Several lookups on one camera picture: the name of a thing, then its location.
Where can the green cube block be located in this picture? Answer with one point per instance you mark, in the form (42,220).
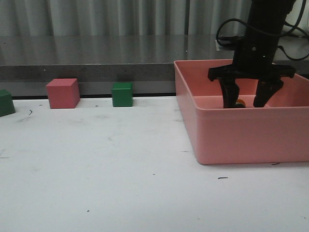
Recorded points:
(122,94)
(6,103)

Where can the green cube block left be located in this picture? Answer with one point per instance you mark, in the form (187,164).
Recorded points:
(6,103)

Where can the yellow push button switch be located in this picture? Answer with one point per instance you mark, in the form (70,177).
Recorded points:
(240,104)

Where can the pink plastic bin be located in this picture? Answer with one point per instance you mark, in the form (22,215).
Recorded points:
(278,132)

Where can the pink cube block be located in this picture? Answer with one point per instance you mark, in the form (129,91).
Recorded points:
(63,93)

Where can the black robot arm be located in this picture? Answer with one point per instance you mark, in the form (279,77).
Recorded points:
(265,22)

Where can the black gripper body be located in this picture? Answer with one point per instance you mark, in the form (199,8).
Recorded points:
(251,61)

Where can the grey pleated curtain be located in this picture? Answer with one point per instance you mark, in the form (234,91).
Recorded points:
(117,17)

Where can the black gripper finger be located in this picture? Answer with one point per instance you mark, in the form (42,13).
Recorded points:
(230,92)
(265,90)

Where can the dark grey counter shelf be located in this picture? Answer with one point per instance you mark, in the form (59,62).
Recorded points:
(29,63)

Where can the green cube block centre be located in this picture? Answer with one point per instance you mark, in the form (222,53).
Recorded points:
(122,94)

